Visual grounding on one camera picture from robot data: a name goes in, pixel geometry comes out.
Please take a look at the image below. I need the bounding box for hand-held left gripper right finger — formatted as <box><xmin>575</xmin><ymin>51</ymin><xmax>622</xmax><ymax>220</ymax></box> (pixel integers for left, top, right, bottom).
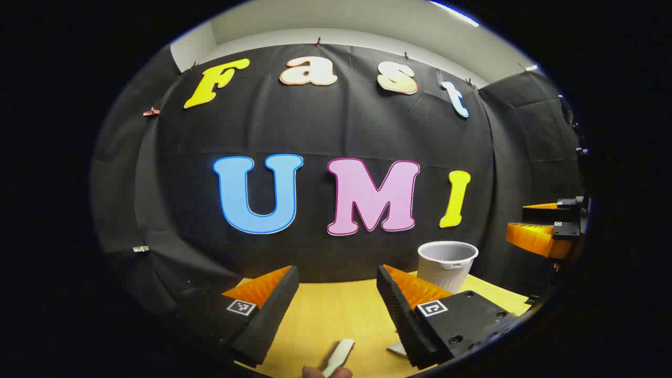
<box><xmin>376</xmin><ymin>264</ymin><xmax>529</xmax><ymax>370</ymax></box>

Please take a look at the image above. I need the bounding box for white ribbed garbage bin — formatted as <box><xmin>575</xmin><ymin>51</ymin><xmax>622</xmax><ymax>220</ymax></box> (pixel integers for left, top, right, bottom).
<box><xmin>417</xmin><ymin>240</ymin><xmax>479</xmax><ymax>294</ymax></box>

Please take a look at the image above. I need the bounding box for small white broom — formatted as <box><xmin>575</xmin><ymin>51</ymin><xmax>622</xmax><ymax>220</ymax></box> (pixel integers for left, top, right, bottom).
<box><xmin>321</xmin><ymin>338</ymin><xmax>355</xmax><ymax>378</ymax></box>

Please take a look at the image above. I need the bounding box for wooden desktop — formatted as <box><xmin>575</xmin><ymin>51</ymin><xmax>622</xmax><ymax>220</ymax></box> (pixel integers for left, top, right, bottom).
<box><xmin>234</xmin><ymin>270</ymin><xmax>531</xmax><ymax>378</ymax></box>

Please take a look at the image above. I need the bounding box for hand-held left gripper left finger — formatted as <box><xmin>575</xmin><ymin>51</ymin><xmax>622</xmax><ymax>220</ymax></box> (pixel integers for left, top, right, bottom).
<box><xmin>177</xmin><ymin>265</ymin><xmax>300</xmax><ymax>368</ymax></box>

